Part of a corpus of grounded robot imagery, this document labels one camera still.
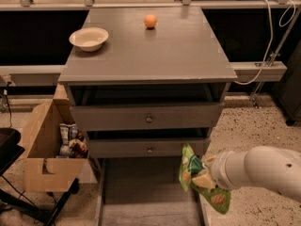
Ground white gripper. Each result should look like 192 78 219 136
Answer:
192 152 232 189

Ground green rice chip bag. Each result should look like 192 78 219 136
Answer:
179 144 231 215

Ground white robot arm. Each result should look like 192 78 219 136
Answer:
192 146 301 202

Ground open bottom grey drawer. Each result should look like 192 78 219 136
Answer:
96 156 207 226

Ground grey drawer cabinet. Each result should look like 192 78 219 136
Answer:
57 6 238 226

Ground middle grey drawer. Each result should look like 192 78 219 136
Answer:
87 138 210 158

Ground top grey drawer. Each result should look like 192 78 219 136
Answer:
71 103 223 131

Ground snack packets in box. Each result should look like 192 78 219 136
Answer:
58 123 88 158

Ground orange fruit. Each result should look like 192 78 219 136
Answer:
144 14 157 29

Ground cardboard box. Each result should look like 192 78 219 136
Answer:
22 85 94 192

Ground white bowl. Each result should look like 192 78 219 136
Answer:
69 27 109 52

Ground black stand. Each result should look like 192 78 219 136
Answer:
0 127 80 226

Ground white cable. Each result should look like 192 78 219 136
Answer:
233 0 297 86

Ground grey window rail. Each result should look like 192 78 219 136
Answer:
0 0 301 83

